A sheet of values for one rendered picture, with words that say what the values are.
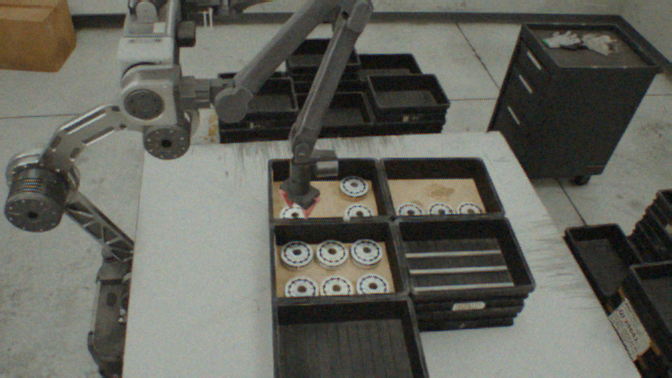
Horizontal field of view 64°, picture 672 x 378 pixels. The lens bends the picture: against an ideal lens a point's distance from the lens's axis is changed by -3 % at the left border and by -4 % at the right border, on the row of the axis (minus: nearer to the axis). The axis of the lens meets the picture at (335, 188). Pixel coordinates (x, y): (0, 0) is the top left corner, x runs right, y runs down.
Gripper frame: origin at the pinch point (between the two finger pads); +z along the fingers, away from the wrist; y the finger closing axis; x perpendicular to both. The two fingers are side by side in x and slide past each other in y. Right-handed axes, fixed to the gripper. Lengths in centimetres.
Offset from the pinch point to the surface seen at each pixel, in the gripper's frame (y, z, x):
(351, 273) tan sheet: -16.6, 23.2, -7.3
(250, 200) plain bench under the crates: 38, 36, -17
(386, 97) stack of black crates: 55, 59, -137
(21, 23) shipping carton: 286, 69, -48
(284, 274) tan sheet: -1.2, 23.0, 7.3
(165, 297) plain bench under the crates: 27, 36, 33
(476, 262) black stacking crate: -45, 24, -39
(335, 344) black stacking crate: -28.6, 23.1, 15.7
